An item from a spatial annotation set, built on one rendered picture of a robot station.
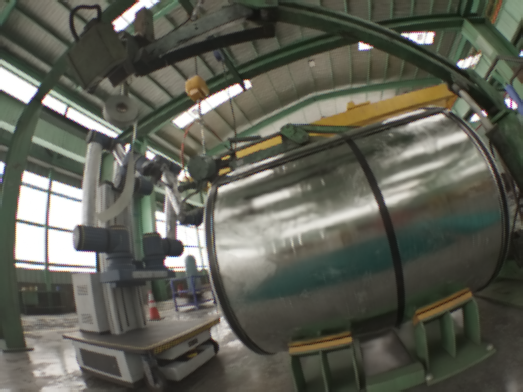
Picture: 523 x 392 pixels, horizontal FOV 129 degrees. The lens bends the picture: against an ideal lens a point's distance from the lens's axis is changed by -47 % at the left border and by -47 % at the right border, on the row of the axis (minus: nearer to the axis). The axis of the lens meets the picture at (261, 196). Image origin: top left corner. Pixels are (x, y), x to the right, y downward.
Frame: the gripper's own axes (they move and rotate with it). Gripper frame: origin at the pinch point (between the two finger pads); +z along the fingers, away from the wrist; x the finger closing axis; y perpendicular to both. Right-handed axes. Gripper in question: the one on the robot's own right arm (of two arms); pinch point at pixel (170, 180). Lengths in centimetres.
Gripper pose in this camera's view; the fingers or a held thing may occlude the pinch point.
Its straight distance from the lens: 135.2
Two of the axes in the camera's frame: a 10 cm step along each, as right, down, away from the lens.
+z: 8.8, 4.4, -1.5
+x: -3.8, 8.7, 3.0
